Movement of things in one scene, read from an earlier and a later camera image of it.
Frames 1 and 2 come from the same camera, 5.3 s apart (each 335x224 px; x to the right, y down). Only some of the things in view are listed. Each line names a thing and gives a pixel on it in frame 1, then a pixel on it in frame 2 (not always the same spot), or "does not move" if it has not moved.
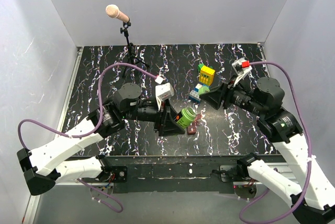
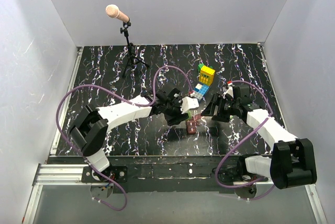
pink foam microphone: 113,11 does not move
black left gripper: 164,124 -> 179,116
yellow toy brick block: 206,75 does not move
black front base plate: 175,174 does not move
